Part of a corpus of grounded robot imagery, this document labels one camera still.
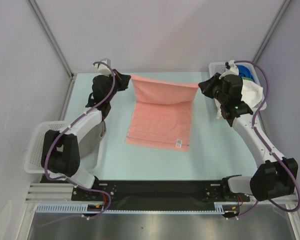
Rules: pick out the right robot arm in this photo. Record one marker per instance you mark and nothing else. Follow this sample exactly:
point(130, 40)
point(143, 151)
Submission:
point(275, 175)

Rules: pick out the grey terry towel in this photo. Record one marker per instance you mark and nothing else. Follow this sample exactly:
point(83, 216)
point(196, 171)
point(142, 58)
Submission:
point(92, 139)

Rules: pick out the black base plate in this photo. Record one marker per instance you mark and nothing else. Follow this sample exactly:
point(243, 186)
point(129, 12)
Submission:
point(161, 195)

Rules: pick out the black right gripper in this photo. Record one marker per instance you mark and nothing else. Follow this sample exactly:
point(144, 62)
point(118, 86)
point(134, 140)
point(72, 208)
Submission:
point(209, 85)

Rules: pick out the white basket with towels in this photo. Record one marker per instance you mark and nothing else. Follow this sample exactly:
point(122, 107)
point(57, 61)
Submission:
point(219, 67)

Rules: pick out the aluminium frame post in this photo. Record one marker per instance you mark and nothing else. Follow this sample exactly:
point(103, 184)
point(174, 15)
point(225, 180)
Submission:
point(44, 25)
point(272, 29)

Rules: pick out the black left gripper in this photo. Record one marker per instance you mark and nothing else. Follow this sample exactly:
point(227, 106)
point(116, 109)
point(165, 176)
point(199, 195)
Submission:
point(122, 80)

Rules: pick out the right aluminium frame post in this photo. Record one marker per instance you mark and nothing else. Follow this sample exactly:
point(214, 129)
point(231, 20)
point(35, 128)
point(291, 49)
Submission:
point(272, 29)

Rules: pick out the aluminium rail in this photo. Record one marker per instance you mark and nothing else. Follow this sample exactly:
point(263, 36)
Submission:
point(62, 193)

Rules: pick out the grey slotted cable duct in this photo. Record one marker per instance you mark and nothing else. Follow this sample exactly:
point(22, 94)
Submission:
point(74, 208)

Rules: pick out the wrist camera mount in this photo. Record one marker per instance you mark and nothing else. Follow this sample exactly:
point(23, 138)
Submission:
point(104, 67)
point(231, 69)

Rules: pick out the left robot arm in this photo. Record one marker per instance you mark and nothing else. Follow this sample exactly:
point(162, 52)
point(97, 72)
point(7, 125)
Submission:
point(61, 148)

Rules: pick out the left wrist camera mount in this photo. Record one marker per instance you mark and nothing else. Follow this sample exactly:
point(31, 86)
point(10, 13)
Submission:
point(104, 67)

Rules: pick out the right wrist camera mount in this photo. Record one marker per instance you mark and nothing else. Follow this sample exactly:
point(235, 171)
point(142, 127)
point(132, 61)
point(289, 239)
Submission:
point(231, 69)

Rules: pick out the pink towel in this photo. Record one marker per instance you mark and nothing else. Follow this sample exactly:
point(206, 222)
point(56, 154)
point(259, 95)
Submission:
point(163, 113)

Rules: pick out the blue towel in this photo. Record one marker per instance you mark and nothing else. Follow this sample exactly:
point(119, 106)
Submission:
point(244, 72)

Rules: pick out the empty white perforated basket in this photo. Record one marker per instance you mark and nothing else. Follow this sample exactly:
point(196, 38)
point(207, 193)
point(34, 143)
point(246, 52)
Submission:
point(33, 156)

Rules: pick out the left aluminium frame post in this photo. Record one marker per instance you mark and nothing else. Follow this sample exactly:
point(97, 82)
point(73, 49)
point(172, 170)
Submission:
point(44, 25)

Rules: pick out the white towel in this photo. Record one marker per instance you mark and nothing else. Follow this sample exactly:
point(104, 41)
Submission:
point(252, 93)

